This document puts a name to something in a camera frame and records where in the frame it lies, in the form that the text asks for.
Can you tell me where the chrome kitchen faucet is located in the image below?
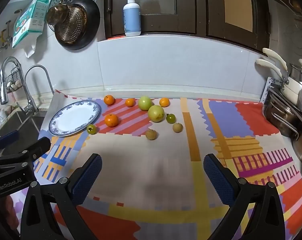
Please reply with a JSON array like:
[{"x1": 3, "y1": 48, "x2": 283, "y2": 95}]
[{"x1": 0, "y1": 57, "x2": 24, "y2": 105}]

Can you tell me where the blue pump soap bottle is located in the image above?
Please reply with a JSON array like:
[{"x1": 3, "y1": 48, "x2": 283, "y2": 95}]
[{"x1": 123, "y1": 0, "x2": 142, "y2": 37}]

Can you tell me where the small brass saucepan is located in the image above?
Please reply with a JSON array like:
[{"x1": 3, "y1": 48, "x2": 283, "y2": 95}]
[{"x1": 46, "y1": 0, "x2": 69, "y2": 25}]

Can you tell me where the dark wooden window frame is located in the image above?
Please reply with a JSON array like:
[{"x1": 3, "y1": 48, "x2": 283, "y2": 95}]
[{"x1": 103, "y1": 0, "x2": 271, "y2": 53}]

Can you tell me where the white dish rack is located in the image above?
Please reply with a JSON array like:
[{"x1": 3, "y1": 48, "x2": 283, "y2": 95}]
[{"x1": 260, "y1": 77, "x2": 277, "y2": 103}]

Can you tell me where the person's left hand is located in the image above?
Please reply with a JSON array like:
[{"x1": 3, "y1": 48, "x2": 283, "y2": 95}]
[{"x1": 4, "y1": 194, "x2": 19, "y2": 232}]

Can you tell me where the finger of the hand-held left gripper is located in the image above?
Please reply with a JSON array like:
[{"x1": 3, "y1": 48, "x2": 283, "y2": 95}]
[
  {"x1": 6, "y1": 136, "x2": 52, "y2": 166},
  {"x1": 0, "y1": 130, "x2": 19, "y2": 157}
]

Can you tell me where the cream pan with white handle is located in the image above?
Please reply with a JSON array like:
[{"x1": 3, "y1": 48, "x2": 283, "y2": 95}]
[
  {"x1": 256, "y1": 58, "x2": 300, "y2": 105},
  {"x1": 262, "y1": 48, "x2": 302, "y2": 98}
]

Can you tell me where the black frying pan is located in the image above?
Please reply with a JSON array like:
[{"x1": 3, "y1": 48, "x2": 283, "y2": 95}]
[{"x1": 54, "y1": 0, "x2": 101, "y2": 51}]

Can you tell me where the chrome gooseneck faucet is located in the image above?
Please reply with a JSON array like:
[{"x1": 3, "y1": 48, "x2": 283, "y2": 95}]
[{"x1": 17, "y1": 64, "x2": 55, "y2": 113}]

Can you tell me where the black wire basket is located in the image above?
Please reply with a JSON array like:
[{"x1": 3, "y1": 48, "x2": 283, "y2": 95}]
[{"x1": 6, "y1": 67, "x2": 25, "y2": 93}]

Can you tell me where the stainless steel sink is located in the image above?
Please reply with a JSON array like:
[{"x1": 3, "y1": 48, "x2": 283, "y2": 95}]
[{"x1": 0, "y1": 110, "x2": 41, "y2": 143}]

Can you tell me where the golden perforated strainer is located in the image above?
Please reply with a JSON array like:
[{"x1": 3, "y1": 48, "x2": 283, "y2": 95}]
[{"x1": 55, "y1": 6, "x2": 88, "y2": 44}]

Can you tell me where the green and white carton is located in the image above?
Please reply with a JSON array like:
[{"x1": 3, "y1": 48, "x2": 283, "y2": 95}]
[{"x1": 12, "y1": 0, "x2": 49, "y2": 48}]

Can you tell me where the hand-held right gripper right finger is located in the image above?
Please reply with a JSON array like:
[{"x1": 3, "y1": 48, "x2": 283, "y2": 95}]
[{"x1": 203, "y1": 153, "x2": 286, "y2": 240}]

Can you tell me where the blue patterned white plate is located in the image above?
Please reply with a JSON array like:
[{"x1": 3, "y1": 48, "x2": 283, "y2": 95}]
[{"x1": 49, "y1": 100, "x2": 102, "y2": 137}]

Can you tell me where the white plastic bag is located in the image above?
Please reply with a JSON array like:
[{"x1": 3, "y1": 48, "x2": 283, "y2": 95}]
[{"x1": 24, "y1": 0, "x2": 52, "y2": 58}]

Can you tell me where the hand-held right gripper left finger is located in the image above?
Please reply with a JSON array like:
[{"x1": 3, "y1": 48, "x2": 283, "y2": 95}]
[{"x1": 20, "y1": 153, "x2": 103, "y2": 240}]

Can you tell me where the colourful patterned tablecloth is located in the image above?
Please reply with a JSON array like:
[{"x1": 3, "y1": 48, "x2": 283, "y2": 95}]
[{"x1": 16, "y1": 89, "x2": 302, "y2": 240}]

